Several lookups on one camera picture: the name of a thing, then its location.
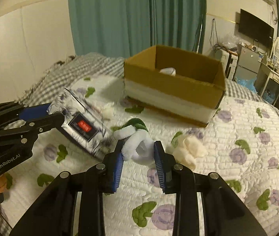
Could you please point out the white dressing table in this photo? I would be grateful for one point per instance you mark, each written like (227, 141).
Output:
(277, 81)

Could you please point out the small white fluffy tuft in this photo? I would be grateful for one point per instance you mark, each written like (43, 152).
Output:
(108, 112)

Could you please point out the blue plastic bag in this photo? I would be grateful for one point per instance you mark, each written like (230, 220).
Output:
(246, 83)

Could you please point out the white and green plush toy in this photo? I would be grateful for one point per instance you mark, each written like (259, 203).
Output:
(139, 142)

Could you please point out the white pole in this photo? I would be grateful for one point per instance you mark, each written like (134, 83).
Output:
(200, 34)

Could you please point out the black wall television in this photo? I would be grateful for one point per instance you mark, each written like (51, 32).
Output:
(256, 28)

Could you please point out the small silver fridge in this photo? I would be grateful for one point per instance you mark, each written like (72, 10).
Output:
(249, 61)

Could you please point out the white appliance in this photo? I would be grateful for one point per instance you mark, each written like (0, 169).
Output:
(228, 64)

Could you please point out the cardboard box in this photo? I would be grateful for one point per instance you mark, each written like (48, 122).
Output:
(178, 91)

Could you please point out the clear plastic bag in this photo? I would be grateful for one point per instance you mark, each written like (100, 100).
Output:
(231, 41)

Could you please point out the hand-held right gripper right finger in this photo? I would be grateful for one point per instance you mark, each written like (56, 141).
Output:
(159, 169)

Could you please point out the black and white patterned box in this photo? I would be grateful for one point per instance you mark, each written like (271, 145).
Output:
(80, 118)

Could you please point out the white floral quilt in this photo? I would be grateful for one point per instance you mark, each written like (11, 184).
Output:
(228, 157)

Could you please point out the cream plush toy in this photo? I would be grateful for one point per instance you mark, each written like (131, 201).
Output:
(189, 151)

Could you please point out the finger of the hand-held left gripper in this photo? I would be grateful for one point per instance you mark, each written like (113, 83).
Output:
(47, 124)
(36, 110)

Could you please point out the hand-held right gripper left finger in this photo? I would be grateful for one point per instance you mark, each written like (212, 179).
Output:
(118, 169)

